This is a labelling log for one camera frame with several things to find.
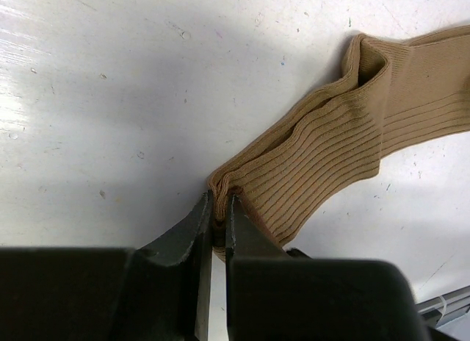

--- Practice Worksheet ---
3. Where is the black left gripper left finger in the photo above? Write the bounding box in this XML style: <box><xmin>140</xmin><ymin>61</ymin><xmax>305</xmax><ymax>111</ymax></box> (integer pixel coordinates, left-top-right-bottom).
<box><xmin>126</xmin><ymin>192</ymin><xmax>213</xmax><ymax>340</ymax></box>

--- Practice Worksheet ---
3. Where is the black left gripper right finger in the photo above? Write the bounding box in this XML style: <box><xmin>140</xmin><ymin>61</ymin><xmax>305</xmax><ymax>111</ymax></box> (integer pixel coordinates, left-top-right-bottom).
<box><xmin>225</xmin><ymin>195</ymin><xmax>314</xmax><ymax>340</ymax></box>

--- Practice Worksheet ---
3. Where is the tan brown ribbed sock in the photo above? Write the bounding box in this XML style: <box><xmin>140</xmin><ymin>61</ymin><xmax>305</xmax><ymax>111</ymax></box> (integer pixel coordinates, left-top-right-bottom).
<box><xmin>208</xmin><ymin>26</ymin><xmax>469</xmax><ymax>259</ymax></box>

